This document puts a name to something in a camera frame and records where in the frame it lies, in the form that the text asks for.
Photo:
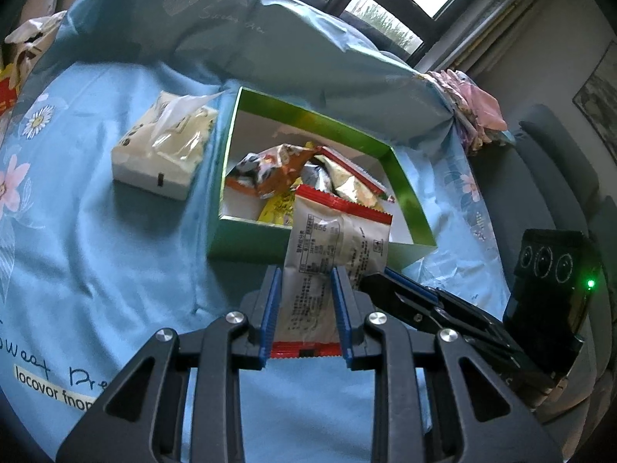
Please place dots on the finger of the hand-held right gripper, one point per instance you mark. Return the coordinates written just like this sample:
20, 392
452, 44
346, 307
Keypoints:
414, 285
400, 306

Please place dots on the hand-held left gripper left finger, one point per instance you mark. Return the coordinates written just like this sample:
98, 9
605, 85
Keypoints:
270, 318

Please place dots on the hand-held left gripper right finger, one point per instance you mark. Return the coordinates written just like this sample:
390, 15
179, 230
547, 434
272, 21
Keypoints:
340, 313

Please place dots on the green cardboard box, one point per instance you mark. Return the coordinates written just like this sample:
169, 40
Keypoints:
241, 243

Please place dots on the yellow green snack packet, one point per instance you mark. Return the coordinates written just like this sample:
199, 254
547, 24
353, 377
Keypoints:
277, 210

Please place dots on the orange panda snack packet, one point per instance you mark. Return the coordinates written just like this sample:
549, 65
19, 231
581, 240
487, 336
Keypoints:
270, 169

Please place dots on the grey sofa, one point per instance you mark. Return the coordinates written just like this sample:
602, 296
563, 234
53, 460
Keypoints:
544, 173

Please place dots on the blue floral bedsheet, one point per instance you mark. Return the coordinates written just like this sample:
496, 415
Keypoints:
120, 260

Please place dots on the white tissue pack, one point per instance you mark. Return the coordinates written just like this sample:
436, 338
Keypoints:
154, 154

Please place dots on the red yellow carton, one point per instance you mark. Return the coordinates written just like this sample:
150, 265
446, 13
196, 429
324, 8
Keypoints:
7, 91

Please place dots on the white plastic bag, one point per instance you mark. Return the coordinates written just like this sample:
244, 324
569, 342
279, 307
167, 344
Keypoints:
29, 33

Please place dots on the framed wall picture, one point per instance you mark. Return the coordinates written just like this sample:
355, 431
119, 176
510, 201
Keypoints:
600, 101

